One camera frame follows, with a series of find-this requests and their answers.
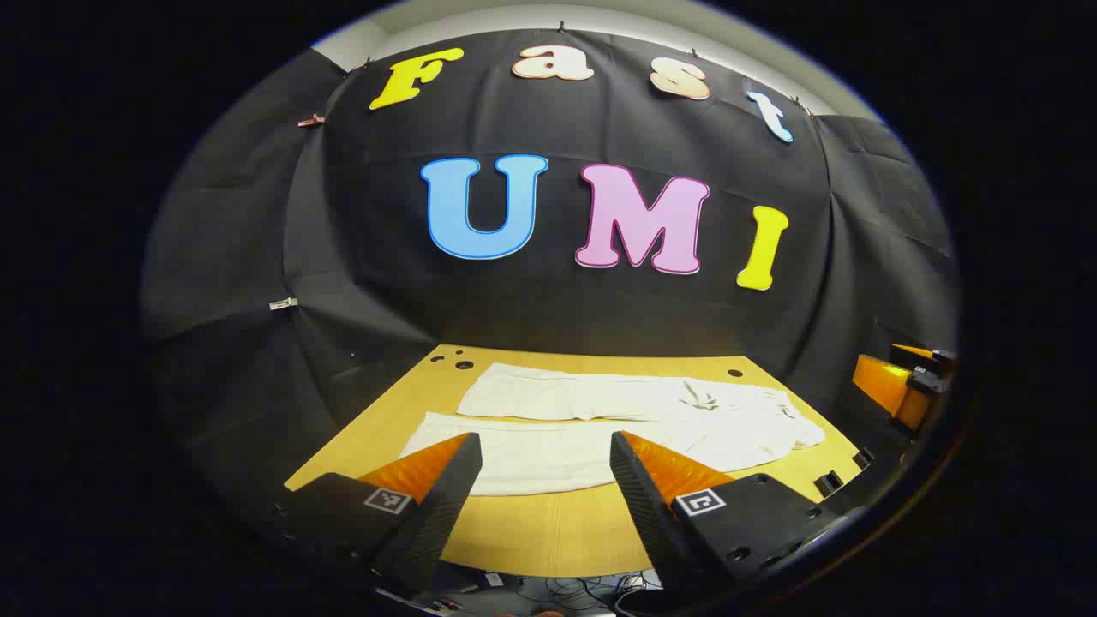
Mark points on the white backdrop clip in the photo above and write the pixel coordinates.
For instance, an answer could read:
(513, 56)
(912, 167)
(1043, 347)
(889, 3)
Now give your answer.
(283, 303)

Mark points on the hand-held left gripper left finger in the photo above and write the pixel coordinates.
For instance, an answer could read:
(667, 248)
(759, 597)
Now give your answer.
(446, 506)

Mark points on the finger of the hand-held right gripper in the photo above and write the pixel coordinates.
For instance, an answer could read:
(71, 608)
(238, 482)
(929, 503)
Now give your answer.
(921, 354)
(883, 381)

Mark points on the black table clamp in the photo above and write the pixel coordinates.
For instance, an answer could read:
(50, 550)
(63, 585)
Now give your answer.
(828, 484)
(864, 458)

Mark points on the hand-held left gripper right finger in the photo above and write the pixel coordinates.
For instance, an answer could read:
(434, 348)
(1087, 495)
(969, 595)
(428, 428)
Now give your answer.
(651, 514)

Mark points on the white jeans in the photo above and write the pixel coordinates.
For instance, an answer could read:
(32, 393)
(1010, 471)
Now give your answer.
(591, 398)

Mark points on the copper backdrop clip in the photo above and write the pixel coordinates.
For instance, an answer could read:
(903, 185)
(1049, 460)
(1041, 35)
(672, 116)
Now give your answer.
(311, 120)

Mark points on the black backdrop cloth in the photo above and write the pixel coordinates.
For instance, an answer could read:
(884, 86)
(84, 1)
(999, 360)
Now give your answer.
(514, 300)

